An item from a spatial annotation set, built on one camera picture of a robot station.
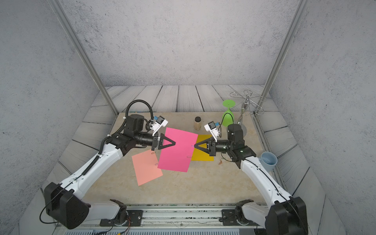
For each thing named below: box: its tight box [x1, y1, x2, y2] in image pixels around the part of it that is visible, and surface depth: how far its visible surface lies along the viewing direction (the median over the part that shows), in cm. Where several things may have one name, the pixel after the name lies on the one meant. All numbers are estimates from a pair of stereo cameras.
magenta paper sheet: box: [157, 127, 199, 173], surface depth 68 cm
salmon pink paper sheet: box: [131, 149, 164, 187], surface depth 95 cm
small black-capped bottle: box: [193, 116, 202, 131], surface depth 107 cm
